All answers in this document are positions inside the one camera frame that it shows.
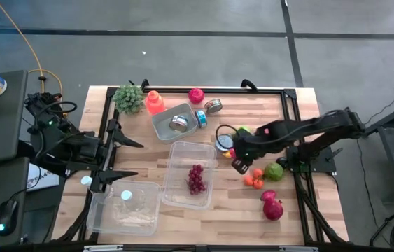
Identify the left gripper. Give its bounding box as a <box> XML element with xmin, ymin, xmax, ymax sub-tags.
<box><xmin>90</xmin><ymin>118</ymin><xmax>145</xmax><ymax>193</ymax></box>

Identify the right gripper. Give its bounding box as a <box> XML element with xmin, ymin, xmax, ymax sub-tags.
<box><xmin>230</xmin><ymin>134</ymin><xmax>267</xmax><ymax>176</ymax></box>

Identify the orange tangerine cluster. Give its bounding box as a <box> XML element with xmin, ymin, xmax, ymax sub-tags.
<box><xmin>244</xmin><ymin>168</ymin><xmax>265</xmax><ymax>190</ymax></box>

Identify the green round fruit with stem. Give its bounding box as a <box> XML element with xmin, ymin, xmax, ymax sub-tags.
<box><xmin>263</xmin><ymin>162</ymin><xmax>285</xmax><ymax>183</ymax></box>

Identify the clear bottle white cap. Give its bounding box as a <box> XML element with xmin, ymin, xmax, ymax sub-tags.
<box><xmin>80</xmin><ymin>174</ymin><xmax>112</xmax><ymax>197</ymax></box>
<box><xmin>112</xmin><ymin>189</ymin><xmax>147</xmax><ymax>225</ymax></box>

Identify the red grape bunch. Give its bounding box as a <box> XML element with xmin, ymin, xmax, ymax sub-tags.
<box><xmin>185</xmin><ymin>163</ymin><xmax>207</xmax><ymax>196</ymax></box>

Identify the grey plastic bin with handles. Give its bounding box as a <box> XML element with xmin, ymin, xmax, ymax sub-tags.
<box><xmin>151</xmin><ymin>102</ymin><xmax>199</xmax><ymax>145</ymax></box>

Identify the large red pomegranate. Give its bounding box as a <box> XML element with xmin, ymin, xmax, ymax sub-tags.
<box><xmin>262</xmin><ymin>198</ymin><xmax>285</xmax><ymax>222</ymax></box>

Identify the teal label tin can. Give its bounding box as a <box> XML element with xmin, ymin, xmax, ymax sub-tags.
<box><xmin>195</xmin><ymin>109</ymin><xmax>209</xmax><ymax>129</ymax></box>

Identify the orange water bottle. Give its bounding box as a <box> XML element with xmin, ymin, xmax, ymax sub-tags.
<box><xmin>145</xmin><ymin>90</ymin><xmax>167</xmax><ymax>116</ymax></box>

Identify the picture label tin can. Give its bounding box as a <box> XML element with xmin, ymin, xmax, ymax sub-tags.
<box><xmin>204</xmin><ymin>98</ymin><xmax>224</xmax><ymax>115</ymax></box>

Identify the blue red label tin can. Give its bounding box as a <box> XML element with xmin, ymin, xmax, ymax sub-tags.
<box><xmin>169</xmin><ymin>115</ymin><xmax>189</xmax><ymax>133</ymax></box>

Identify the small pink fruit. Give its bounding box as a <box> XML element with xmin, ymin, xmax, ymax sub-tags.
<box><xmin>260</xmin><ymin>190</ymin><xmax>278</xmax><ymax>202</ymax></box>

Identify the small clear plastic bin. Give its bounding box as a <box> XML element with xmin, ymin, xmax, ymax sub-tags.
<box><xmin>161</xmin><ymin>140</ymin><xmax>218</xmax><ymax>211</ymax></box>

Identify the large clear plastic bin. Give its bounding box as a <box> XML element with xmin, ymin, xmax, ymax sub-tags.
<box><xmin>86</xmin><ymin>179</ymin><xmax>163</xmax><ymax>237</ymax></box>

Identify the green artificial plant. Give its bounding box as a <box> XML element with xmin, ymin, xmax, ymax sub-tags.
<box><xmin>112</xmin><ymin>85</ymin><xmax>146</xmax><ymax>115</ymax></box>

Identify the white printed paper sheet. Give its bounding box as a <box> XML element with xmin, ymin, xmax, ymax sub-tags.
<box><xmin>27</xmin><ymin>162</ymin><xmax>61</xmax><ymax>193</ymax></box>

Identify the pink-red round fruit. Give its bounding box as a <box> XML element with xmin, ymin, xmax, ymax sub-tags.
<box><xmin>188</xmin><ymin>87</ymin><xmax>205</xmax><ymax>105</ymax></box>

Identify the black computer mouse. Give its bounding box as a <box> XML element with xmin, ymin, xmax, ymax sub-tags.
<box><xmin>0</xmin><ymin>199</ymin><xmax>20</xmax><ymax>237</ymax></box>

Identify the black aluminium frame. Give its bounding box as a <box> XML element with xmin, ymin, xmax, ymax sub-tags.
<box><xmin>53</xmin><ymin>86</ymin><xmax>350</xmax><ymax>246</ymax></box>

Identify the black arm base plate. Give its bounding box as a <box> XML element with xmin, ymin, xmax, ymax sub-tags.
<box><xmin>286</xmin><ymin>145</ymin><xmax>337</xmax><ymax>174</ymax></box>

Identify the yellow cable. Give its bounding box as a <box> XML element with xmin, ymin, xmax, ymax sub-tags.
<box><xmin>0</xmin><ymin>0</ymin><xmax>68</xmax><ymax>118</ymax></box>

